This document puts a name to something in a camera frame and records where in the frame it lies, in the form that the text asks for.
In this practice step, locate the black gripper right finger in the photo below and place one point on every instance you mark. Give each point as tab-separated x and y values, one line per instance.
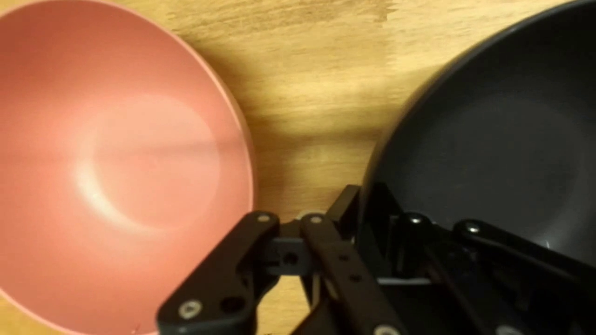
496	280

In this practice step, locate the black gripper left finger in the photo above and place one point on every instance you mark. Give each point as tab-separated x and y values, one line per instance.
230	280

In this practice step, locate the black bowl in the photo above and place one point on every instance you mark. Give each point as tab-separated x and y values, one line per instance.
496	137

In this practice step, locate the pink bowl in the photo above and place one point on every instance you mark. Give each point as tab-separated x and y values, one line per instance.
118	169

